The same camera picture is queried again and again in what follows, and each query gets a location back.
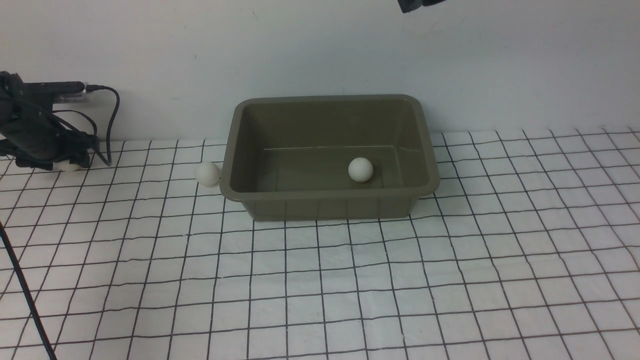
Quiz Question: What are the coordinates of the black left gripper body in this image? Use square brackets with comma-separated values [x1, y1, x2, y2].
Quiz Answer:
[0, 71, 99, 171]

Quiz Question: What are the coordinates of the white ping-pong ball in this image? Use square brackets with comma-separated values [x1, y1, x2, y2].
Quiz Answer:
[195, 161, 222, 188]
[55, 160, 82, 173]
[347, 157, 374, 183]

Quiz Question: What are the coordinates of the white checkered tablecloth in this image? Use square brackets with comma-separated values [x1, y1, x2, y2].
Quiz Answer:
[0, 127, 640, 360]

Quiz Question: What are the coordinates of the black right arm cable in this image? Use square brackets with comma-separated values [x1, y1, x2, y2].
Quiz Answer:
[0, 220, 57, 360]

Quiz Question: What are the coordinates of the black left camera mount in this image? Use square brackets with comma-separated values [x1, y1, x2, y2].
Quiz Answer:
[22, 81, 90, 105]

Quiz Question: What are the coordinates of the olive green plastic bin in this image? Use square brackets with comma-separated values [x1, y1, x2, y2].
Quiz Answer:
[219, 95, 441, 222]

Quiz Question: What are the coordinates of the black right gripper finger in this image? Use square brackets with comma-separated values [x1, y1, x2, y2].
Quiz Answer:
[398, 0, 445, 14]

